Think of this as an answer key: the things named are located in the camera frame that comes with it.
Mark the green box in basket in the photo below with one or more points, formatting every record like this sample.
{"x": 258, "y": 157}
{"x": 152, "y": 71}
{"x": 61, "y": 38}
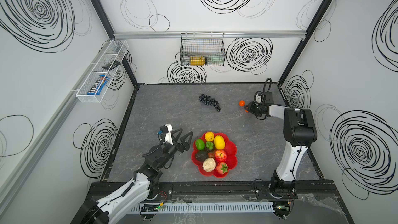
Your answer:
{"x": 216, "y": 60}

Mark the red flower-shaped fruit bowl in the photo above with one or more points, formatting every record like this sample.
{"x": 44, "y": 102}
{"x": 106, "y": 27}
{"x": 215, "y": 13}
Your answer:
{"x": 231, "y": 159}

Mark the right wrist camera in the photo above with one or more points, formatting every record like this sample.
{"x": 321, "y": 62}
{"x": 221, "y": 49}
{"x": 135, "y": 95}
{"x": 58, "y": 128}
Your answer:
{"x": 258, "y": 97}

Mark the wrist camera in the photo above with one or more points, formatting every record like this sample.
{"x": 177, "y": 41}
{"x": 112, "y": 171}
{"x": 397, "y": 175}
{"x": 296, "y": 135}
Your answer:
{"x": 258, "y": 97}
{"x": 165, "y": 134}

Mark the red strawberry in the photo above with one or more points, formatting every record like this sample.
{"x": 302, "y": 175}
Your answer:
{"x": 222, "y": 168}

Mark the cream garlic bulb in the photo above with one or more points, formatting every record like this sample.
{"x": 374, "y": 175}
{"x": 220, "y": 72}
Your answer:
{"x": 209, "y": 165}

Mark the dark grape bunch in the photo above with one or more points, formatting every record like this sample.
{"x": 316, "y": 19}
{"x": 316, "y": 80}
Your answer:
{"x": 208, "y": 100}

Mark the red apple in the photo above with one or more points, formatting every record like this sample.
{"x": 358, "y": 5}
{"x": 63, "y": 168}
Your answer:
{"x": 220, "y": 156}

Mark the black wire wall basket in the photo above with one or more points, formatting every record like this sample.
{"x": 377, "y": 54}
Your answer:
{"x": 202, "y": 44}

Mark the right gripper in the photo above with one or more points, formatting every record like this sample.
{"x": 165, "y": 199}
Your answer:
{"x": 254, "y": 108}

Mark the dark avocado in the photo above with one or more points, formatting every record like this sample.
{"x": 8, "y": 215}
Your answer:
{"x": 201, "y": 155}

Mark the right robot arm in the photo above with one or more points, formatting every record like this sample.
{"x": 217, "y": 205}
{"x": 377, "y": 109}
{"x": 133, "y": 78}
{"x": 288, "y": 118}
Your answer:
{"x": 299, "y": 131}

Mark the yellow lemon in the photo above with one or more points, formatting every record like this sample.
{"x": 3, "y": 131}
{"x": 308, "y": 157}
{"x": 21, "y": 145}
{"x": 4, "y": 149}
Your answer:
{"x": 219, "y": 142}

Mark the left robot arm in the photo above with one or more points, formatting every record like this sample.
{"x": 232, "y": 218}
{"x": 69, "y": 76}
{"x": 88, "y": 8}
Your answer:
{"x": 144, "y": 183}

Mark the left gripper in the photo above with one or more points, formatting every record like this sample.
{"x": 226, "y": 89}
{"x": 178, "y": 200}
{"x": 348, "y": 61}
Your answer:
{"x": 174, "y": 143}

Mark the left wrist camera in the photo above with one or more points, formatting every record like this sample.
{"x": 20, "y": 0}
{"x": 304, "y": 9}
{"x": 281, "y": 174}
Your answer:
{"x": 165, "y": 134}

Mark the white slotted cable duct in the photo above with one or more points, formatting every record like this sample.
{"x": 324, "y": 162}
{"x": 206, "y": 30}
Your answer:
{"x": 223, "y": 207}

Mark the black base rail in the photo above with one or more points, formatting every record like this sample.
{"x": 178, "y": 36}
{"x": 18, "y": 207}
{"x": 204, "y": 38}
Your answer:
{"x": 260, "y": 189}

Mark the white wire wall shelf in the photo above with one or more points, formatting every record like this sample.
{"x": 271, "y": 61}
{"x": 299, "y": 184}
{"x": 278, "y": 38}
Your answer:
{"x": 111, "y": 50}

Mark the green lime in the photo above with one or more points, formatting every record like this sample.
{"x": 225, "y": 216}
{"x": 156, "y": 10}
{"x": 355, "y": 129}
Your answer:
{"x": 200, "y": 144}

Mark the small yellow pear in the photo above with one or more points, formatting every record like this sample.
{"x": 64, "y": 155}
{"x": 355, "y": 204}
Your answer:
{"x": 209, "y": 136}

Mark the blue candy packet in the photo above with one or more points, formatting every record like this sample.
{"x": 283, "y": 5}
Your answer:
{"x": 99, "y": 84}

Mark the black remote control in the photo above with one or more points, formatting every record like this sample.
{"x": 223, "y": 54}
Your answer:
{"x": 112, "y": 65}

